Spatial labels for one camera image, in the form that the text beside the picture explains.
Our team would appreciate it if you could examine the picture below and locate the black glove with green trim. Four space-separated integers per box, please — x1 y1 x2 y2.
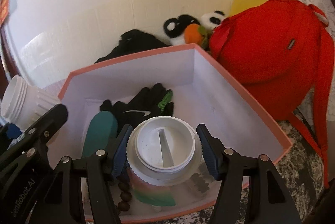
128 83 174 113

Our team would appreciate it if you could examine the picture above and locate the white ribbed plastic jar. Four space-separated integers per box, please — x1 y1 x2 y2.
1 75 61 133

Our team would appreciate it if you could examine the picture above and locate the red wall banner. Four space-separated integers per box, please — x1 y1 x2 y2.
0 0 12 24

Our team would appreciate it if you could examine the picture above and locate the pink cardboard box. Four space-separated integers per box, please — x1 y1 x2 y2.
58 43 293 224

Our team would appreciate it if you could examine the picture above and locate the yellow pillow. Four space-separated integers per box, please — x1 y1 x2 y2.
226 0 270 18

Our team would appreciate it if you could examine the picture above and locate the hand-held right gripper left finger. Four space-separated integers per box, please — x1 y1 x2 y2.
27 124 134 224

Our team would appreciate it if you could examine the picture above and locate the panda plush with carrot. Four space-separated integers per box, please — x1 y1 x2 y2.
184 11 227 50

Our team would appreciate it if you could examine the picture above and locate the red backpack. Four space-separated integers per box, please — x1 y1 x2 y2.
208 0 335 189

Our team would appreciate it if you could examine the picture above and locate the teal glasses case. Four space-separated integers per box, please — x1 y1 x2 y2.
81 111 119 159

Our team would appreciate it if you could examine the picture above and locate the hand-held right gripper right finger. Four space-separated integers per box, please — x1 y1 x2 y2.
196 123 301 224

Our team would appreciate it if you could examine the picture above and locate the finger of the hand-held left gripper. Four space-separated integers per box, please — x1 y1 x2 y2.
0 103 69 169

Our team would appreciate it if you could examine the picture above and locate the black glove with grey logo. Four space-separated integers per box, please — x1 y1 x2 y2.
99 100 174 132

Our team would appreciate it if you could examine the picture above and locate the brown wooden bead bracelet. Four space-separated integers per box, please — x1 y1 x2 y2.
108 174 131 216

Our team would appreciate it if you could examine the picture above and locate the black and white plush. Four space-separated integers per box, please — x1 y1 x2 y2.
164 14 202 45

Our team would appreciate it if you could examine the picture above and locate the black clothes pile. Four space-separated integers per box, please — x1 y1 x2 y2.
94 29 170 64

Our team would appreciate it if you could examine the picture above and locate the white plastic jar with cap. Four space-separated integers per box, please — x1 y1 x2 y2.
126 115 205 187

